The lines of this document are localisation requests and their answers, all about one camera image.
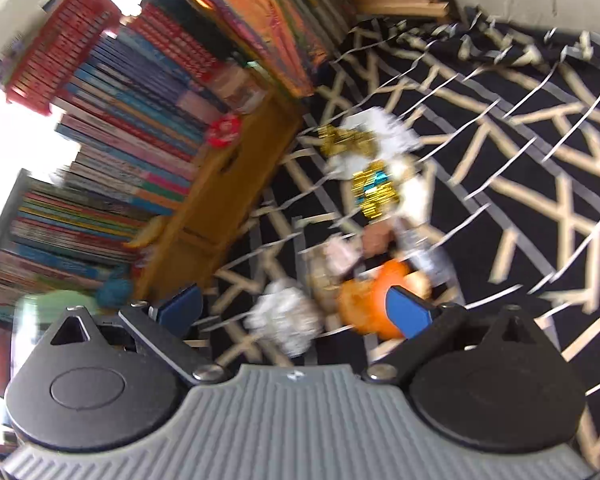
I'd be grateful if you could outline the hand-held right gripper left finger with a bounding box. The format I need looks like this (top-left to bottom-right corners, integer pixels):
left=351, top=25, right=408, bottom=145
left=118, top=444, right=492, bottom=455
left=50, top=284, right=228, bottom=385

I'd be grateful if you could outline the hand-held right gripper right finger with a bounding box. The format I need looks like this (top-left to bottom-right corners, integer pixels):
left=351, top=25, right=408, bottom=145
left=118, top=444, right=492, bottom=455
left=362, top=285, right=548, bottom=385

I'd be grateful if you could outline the orange peel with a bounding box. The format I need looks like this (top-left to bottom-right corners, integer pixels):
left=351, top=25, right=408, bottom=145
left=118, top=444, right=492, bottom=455
left=336, top=259, right=433, bottom=340

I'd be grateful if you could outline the clear crinkled plastic wrapper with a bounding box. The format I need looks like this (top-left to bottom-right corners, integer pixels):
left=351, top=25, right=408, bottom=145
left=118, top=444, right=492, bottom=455
left=392, top=222, right=458, bottom=293

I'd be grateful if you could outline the small brown snack packet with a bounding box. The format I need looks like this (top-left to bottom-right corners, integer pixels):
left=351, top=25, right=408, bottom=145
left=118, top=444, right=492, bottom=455
left=361, top=220, right=398, bottom=257

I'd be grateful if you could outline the beige wrapper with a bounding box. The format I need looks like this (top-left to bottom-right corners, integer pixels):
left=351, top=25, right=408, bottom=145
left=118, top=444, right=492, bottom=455
left=304, top=237, right=366, bottom=311

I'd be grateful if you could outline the white tissue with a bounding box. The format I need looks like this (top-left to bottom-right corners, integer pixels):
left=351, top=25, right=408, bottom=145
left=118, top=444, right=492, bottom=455
left=244, top=279, right=327, bottom=358

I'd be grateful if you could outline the gold and blue foil wrapper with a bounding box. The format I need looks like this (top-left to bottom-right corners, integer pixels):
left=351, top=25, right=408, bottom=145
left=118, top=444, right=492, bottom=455
left=351, top=162, right=400, bottom=220

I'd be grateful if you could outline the blue yarn ball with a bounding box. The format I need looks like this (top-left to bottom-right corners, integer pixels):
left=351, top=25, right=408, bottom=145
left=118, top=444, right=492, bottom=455
left=97, top=277, right=133, bottom=308

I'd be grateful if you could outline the yellow banana toy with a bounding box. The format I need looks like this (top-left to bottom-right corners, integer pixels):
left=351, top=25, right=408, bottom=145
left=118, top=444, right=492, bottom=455
left=125, top=217, right=163, bottom=248

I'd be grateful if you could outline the wooden desk organizer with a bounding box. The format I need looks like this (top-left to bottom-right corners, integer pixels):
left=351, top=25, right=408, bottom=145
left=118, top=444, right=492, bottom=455
left=135, top=90, right=306, bottom=301

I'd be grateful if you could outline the row of leaning paperback books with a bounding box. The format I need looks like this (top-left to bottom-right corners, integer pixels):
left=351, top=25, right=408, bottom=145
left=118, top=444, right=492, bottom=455
left=0, top=170, right=153, bottom=321

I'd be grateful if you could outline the black patterned cloth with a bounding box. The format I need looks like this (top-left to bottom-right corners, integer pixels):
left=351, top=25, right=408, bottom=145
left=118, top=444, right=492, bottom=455
left=195, top=7, right=600, bottom=471

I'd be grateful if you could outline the red pink knitted flower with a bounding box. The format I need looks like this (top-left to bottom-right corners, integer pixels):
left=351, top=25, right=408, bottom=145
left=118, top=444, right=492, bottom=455
left=207, top=114, right=243, bottom=148

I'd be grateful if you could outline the row of colourful upright books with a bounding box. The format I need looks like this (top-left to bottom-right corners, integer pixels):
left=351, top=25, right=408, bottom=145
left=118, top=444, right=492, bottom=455
left=52, top=2, right=231, bottom=218

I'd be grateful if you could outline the plastic jar with white lid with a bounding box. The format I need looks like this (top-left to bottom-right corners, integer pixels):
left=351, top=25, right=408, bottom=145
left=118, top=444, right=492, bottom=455
left=214, top=66, right=263, bottom=113

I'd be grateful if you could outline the dark hardcover book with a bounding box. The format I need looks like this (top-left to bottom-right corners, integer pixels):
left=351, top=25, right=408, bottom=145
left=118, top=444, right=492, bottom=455
left=142, top=0, right=241, bottom=61

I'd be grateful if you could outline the red plastic basket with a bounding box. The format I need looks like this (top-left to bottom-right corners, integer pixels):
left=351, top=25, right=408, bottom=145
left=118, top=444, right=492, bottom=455
left=5, top=0, right=123, bottom=113

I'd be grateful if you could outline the iridescent orange comic book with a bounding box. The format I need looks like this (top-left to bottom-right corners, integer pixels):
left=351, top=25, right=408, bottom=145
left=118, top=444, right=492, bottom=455
left=207, top=0, right=331, bottom=96

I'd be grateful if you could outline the wooden easel stand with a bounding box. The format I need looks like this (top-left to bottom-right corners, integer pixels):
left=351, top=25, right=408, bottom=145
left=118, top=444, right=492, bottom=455
left=355, top=0, right=451, bottom=22

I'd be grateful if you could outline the row of thin magazines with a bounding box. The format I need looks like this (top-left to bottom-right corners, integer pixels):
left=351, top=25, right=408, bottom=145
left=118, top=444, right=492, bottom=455
left=180, top=0, right=361, bottom=98

